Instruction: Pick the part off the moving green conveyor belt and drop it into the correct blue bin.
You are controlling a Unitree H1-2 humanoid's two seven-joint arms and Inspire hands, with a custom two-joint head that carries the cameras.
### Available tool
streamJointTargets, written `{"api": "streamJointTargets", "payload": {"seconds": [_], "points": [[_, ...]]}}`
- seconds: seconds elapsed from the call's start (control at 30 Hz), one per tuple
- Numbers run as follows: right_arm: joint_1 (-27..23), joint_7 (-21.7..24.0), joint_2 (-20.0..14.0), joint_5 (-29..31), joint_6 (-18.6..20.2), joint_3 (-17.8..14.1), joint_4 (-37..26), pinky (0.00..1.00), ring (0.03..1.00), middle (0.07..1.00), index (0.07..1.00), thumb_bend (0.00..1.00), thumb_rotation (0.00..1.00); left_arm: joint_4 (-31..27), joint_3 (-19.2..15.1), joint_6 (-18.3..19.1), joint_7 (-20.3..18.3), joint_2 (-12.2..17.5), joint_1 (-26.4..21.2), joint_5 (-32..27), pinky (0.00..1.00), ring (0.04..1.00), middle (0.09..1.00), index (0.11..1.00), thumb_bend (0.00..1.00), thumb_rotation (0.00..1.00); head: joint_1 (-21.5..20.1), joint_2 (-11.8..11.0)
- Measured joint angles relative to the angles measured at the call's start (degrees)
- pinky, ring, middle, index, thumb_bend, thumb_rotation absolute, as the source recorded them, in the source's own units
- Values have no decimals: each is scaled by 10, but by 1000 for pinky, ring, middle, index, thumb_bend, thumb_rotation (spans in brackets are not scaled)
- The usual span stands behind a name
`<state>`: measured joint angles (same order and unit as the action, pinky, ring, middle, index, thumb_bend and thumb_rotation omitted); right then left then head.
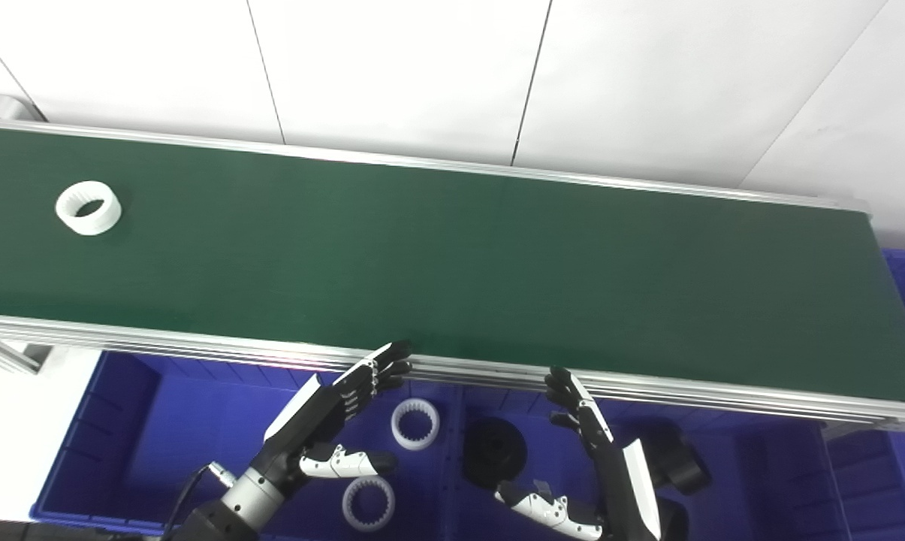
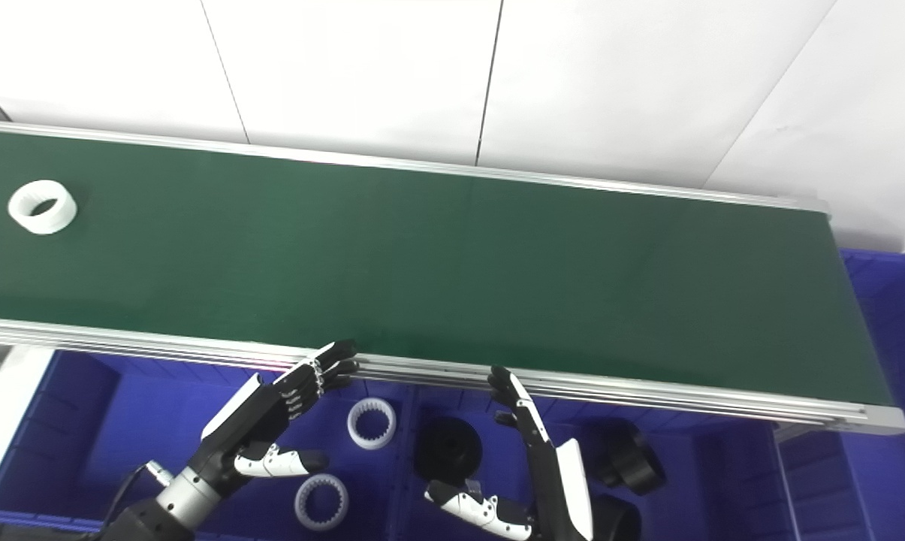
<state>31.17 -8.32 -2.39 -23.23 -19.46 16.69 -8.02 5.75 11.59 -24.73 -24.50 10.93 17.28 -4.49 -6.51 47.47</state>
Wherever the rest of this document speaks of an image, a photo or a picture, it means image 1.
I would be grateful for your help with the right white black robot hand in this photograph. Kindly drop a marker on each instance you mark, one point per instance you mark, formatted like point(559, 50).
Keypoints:
point(628, 488)

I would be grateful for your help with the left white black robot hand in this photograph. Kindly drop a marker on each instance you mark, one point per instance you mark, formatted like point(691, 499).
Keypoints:
point(309, 417)

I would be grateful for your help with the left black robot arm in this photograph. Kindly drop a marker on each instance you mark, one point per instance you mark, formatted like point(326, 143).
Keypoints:
point(230, 511)

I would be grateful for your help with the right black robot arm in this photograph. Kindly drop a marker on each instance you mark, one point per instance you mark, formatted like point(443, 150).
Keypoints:
point(674, 526)

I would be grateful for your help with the black cylinder part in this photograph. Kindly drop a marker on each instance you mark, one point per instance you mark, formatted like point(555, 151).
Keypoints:
point(681, 466)

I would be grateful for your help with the blue bin with black parts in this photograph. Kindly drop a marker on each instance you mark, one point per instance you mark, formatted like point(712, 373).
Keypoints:
point(752, 488)

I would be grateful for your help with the green conveyor belt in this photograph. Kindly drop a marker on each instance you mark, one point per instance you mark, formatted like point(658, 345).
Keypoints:
point(197, 346)
point(452, 255)

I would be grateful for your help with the black disc gear part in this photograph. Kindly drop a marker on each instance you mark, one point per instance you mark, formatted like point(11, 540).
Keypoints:
point(495, 449)

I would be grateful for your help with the blue bin with white rings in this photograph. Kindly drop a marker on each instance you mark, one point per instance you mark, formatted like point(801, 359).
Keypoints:
point(159, 451)

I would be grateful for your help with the empty blue bin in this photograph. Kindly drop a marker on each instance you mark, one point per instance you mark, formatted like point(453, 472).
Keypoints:
point(895, 481)

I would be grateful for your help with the aluminium conveyor leg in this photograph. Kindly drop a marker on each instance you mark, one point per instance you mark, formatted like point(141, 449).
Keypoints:
point(5, 357)

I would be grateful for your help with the grey conveyor end housing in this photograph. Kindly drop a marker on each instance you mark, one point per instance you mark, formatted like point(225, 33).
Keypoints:
point(1, 105)

